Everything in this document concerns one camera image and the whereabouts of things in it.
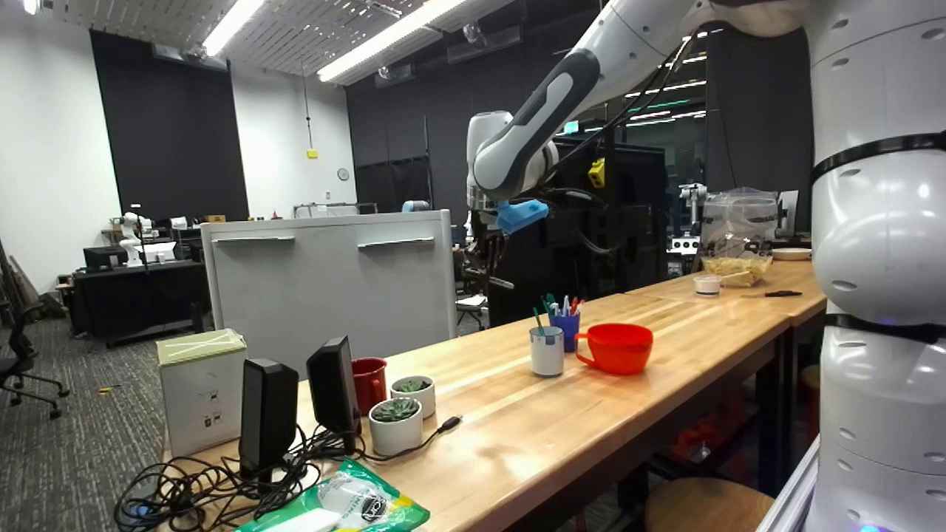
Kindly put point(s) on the red mug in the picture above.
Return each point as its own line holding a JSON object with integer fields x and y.
{"x": 370, "y": 383}

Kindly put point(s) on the red plastic bowl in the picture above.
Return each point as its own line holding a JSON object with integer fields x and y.
{"x": 617, "y": 346}

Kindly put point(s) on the wooden stool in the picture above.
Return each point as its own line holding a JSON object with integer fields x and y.
{"x": 705, "y": 506}

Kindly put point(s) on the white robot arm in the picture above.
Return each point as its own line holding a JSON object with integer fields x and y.
{"x": 876, "y": 206}

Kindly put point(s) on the small white cup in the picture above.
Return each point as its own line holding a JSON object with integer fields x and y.
{"x": 707, "y": 286}

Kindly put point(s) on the black office chair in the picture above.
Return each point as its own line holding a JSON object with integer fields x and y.
{"x": 20, "y": 367}

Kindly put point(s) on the black speaker left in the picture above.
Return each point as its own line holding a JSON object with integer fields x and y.
{"x": 268, "y": 423}

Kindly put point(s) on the black speaker right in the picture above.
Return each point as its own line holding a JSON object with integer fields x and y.
{"x": 333, "y": 389}

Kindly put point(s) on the blue pen cup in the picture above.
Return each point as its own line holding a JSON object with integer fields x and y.
{"x": 570, "y": 326}

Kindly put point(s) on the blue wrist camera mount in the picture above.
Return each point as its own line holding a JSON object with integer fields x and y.
{"x": 523, "y": 215}

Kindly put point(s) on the white box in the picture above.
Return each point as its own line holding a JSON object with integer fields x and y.
{"x": 202, "y": 389}

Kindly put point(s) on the white plant pot left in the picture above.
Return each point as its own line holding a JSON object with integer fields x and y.
{"x": 394, "y": 426}

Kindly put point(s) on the white plant pot right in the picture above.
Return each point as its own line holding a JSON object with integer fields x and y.
{"x": 418, "y": 389}

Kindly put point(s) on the clear plastic container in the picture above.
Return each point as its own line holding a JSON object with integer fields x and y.
{"x": 739, "y": 234}

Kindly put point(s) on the grey metal cabinet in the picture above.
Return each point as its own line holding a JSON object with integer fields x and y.
{"x": 382, "y": 281}

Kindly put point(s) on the black desk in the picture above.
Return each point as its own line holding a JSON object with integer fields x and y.
{"x": 134, "y": 299}

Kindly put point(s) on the grey white cup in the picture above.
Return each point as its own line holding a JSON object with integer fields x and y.
{"x": 549, "y": 354}

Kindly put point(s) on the markers in blue cup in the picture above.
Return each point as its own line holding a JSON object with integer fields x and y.
{"x": 567, "y": 307}

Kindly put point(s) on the black speaker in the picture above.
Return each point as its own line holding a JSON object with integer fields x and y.
{"x": 333, "y": 389}
{"x": 268, "y": 423}

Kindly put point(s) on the white plant pot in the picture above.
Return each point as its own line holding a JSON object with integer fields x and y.
{"x": 418, "y": 389}
{"x": 394, "y": 426}

